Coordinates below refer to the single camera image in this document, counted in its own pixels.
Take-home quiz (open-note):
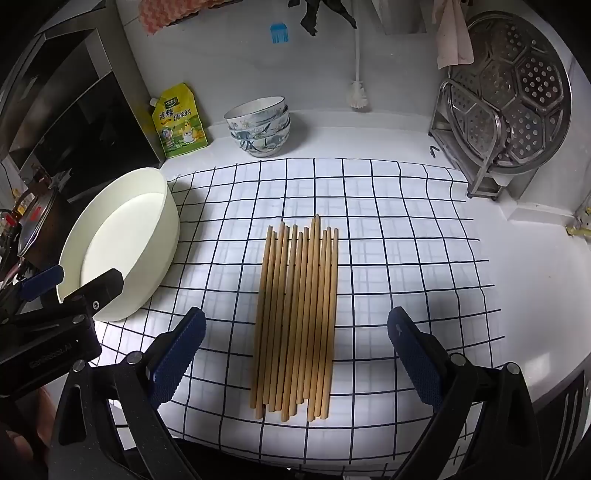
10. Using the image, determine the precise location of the row of wooden chopsticks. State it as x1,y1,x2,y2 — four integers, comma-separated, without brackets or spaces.
249,215,340,423

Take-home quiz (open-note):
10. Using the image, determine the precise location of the floral ceramic bowl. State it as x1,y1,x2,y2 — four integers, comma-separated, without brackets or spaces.
231,122,291,158
228,108,291,141
224,96,288,130

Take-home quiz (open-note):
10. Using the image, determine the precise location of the black range hood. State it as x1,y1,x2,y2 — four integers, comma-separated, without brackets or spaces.
0,28,162,204

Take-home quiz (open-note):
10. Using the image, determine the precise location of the white round basin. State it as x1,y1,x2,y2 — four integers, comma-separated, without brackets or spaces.
56,167,181,322

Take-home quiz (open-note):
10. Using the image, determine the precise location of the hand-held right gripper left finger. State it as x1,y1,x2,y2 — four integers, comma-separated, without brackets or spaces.
48,307,207,480

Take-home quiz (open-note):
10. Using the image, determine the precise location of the yellow-green seasoning pouch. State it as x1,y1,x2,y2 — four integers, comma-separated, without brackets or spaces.
148,83,209,160

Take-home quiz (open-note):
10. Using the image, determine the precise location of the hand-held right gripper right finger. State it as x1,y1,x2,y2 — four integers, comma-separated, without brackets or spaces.
387,306,550,480

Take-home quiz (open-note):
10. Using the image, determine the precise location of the white dish brush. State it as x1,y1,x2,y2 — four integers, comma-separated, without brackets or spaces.
345,14,372,112

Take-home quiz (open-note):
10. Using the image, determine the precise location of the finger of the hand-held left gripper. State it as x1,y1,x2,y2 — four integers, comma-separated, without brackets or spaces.
58,269,125,321
0,265,65,308

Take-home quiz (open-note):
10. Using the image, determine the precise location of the pink hanging cloth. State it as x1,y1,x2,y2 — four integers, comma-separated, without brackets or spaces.
436,0,475,70

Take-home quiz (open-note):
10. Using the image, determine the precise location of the perforated metal steamer tray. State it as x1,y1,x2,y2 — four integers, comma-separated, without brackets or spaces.
445,10,573,175

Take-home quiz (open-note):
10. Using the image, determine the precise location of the black hanging cloth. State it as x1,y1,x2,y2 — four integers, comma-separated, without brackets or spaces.
288,0,358,35

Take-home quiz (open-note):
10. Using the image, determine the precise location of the pink checkered dishcloth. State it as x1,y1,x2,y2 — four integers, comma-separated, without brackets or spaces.
139,0,241,35

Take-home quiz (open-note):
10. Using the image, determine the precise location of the person's left forearm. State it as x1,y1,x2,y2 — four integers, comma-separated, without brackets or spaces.
28,385,63,446

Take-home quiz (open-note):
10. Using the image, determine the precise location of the white black-checked cloth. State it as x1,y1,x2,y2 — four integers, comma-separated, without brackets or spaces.
95,157,506,464

